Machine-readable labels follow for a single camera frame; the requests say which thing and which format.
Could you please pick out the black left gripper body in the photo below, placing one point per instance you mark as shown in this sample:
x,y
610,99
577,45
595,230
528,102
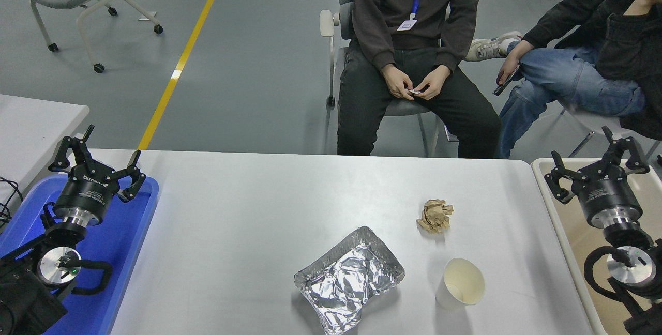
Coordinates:
x,y
88,193

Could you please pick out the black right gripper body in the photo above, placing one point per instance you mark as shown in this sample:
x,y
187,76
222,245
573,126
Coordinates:
x,y
607,193

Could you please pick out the black phone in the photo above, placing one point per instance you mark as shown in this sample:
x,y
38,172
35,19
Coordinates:
x,y
504,84

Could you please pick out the white paper cup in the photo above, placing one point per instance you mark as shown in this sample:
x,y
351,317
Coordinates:
x,y
463,283

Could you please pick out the foil tray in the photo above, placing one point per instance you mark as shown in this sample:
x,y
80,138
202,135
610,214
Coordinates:
x,y
346,278

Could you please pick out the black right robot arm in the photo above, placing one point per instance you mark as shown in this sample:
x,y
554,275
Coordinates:
x,y
631,268

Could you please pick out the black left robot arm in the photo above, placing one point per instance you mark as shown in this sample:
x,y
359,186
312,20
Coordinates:
x,y
26,293

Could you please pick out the person's right hand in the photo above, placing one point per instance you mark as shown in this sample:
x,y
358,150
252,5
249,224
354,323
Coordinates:
x,y
398,81
512,63

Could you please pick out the person's left hand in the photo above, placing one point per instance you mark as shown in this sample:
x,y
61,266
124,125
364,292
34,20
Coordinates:
x,y
434,84
649,0

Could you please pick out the blue plastic tray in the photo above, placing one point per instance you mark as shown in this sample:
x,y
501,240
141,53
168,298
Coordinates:
x,y
119,231

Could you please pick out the large pale bin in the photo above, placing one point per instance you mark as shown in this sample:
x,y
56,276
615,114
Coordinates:
x,y
569,226

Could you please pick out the white side table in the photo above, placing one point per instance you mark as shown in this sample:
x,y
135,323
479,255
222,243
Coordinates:
x,y
31,128

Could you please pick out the seated person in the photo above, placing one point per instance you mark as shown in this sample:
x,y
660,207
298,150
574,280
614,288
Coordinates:
x,y
569,71
377,4

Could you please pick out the crumpled tan paper ball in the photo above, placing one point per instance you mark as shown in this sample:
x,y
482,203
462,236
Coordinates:
x,y
434,216

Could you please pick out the grey chair with white armrest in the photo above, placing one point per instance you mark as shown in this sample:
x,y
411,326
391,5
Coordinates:
x,y
327,22

